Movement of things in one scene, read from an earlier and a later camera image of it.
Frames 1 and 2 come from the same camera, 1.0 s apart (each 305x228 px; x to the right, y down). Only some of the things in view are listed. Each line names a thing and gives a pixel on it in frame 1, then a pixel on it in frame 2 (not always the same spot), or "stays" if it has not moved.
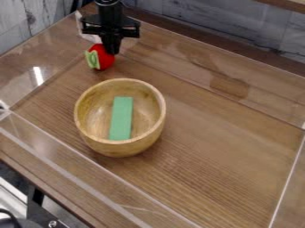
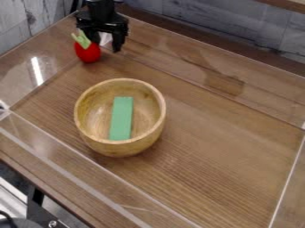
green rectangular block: (121, 118) stays
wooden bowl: (119, 116) stays
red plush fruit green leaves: (98, 58) → (87, 50)
